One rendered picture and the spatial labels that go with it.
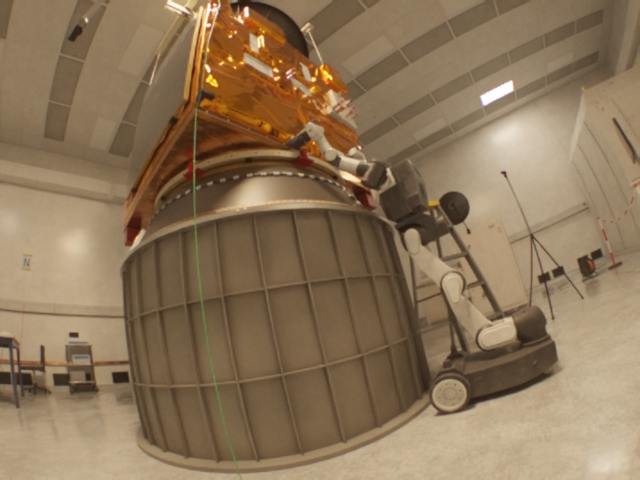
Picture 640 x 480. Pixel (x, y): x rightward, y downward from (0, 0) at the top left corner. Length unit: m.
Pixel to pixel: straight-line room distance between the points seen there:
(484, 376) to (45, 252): 7.00
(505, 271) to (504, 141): 5.69
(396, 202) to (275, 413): 1.25
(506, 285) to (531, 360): 3.34
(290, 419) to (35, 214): 6.69
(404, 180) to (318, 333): 0.97
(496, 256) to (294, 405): 4.03
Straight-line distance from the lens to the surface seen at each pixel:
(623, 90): 6.99
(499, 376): 1.45
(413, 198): 1.63
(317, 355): 1.28
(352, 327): 1.37
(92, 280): 6.72
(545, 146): 9.61
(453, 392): 1.43
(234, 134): 1.81
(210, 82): 1.93
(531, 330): 1.58
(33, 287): 6.68
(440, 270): 1.59
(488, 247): 4.79
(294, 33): 4.17
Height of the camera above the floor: 0.53
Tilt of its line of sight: 19 degrees up
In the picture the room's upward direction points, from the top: 13 degrees counter-clockwise
